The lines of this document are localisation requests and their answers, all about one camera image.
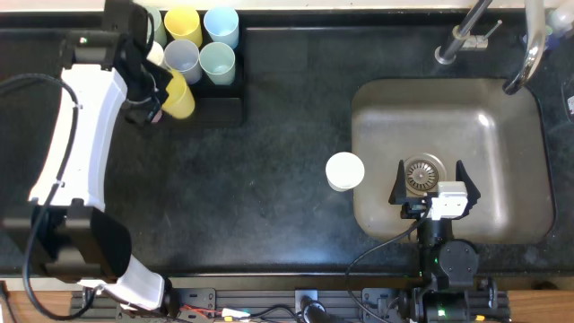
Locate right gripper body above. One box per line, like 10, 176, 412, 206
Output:
400, 199, 434, 221

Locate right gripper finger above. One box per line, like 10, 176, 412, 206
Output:
455, 159, 483, 213
387, 159, 409, 206

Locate white cup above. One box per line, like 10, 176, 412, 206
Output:
325, 151, 366, 193
146, 40, 166, 68

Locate yellow cup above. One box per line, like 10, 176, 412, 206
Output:
163, 5, 204, 48
161, 69, 196, 120

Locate steel sink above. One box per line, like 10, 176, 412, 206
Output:
351, 78, 557, 246

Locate steel tap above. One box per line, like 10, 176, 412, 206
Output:
433, 0, 549, 96

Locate blue soap bottle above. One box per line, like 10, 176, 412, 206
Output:
519, 2, 574, 53

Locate black tray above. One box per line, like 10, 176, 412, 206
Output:
145, 8, 247, 129

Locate green cup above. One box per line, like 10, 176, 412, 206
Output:
145, 6, 168, 48
198, 41, 237, 86

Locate light blue cup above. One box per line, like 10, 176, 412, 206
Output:
203, 5, 240, 50

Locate grey cup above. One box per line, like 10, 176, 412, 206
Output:
163, 39, 203, 85

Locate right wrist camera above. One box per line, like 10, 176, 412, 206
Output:
429, 180, 470, 221

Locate black cable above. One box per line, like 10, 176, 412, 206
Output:
0, 74, 104, 322
343, 201, 434, 323

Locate mounting rail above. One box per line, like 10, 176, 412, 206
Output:
69, 286, 512, 323

